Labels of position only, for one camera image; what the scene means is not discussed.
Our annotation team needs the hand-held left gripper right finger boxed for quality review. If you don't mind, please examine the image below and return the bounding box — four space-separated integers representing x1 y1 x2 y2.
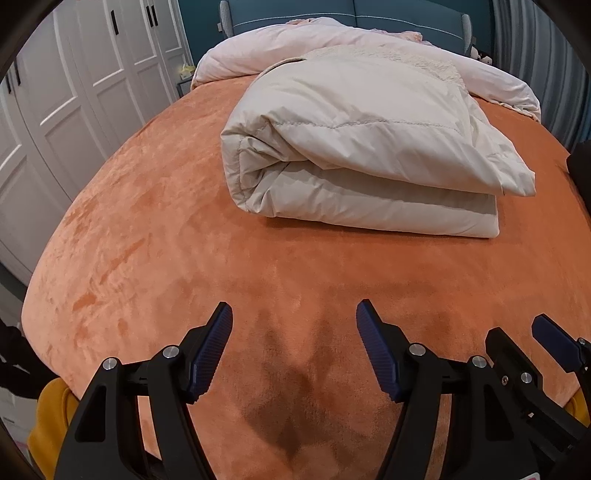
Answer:
355 299 539 480

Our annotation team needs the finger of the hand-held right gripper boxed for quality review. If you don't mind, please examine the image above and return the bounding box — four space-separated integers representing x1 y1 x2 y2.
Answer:
484 327 591 457
531 314 591 373

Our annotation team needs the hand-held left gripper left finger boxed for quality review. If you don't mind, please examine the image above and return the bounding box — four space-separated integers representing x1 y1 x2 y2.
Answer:
54 302 234 480

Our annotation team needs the white puffer jacket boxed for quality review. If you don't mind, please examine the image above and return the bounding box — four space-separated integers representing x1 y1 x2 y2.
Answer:
221 44 537 239

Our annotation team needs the orange plush bed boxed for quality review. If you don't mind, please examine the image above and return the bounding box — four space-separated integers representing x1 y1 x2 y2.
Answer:
21 74 591 480

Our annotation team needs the yellow clothing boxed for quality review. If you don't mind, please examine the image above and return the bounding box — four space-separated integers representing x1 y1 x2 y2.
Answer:
28 376 81 480

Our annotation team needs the dark cloth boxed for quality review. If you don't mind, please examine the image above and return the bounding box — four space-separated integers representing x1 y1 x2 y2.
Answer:
0 320 42 400

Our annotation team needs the grey curtain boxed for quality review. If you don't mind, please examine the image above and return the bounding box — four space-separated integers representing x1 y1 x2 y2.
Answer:
489 0 591 153

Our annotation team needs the white duvet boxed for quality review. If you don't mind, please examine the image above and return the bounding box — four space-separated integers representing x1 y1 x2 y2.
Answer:
191 17 542 123

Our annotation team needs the white wardrobe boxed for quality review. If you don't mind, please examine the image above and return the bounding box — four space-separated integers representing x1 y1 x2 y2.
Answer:
0 0 188 287

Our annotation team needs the blue padded headboard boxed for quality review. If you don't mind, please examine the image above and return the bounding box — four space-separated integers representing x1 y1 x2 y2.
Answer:
219 0 472 44

